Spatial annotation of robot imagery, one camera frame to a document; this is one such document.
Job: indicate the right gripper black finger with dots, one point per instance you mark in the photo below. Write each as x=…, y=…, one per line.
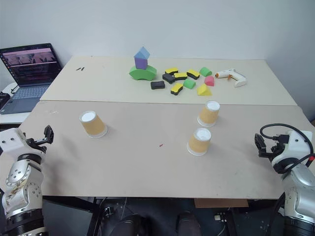
x=258, y=143
x=263, y=143

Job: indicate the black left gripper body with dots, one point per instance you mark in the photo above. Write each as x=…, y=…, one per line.
x=35, y=145

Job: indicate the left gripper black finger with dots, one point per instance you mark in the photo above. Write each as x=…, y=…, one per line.
x=46, y=134
x=51, y=134

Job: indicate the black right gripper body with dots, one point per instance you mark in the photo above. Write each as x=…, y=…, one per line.
x=269, y=153

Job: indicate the brown paper cup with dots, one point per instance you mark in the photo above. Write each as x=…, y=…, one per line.
x=93, y=126
x=209, y=115
x=199, y=143

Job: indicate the black box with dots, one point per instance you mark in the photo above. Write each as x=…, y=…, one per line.
x=3, y=99

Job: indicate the dark blue open laptop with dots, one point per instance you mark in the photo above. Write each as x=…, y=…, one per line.
x=27, y=73

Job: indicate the brown cardboard piece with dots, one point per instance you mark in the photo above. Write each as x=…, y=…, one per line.
x=221, y=202

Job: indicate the white hot glue gun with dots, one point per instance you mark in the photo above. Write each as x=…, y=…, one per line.
x=233, y=75

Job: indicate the yellow foam wedge block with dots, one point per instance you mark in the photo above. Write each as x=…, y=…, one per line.
x=203, y=91

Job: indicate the pink foam half-round block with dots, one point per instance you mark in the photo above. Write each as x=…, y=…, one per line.
x=210, y=81

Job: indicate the black flat panel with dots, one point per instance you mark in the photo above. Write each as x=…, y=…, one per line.
x=66, y=218

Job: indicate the green foam half-round block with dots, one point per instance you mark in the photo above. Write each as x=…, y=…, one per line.
x=205, y=71
x=189, y=83

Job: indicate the yellow and black sponge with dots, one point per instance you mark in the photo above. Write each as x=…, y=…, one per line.
x=176, y=88
x=171, y=70
x=180, y=76
x=193, y=73

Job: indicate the dark rounded shape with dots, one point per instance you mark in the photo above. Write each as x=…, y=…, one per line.
x=133, y=225
x=188, y=225

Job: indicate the green foam arch block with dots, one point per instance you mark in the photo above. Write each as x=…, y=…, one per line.
x=142, y=73

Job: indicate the purple foam cube block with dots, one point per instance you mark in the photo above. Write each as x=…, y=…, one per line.
x=140, y=63

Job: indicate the blue foam prism block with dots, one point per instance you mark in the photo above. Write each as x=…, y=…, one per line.
x=142, y=53

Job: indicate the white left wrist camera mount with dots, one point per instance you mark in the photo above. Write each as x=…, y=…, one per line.
x=11, y=143

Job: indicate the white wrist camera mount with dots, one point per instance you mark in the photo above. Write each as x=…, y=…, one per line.
x=296, y=145
x=11, y=143

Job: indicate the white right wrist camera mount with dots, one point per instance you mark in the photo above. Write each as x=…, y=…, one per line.
x=296, y=145

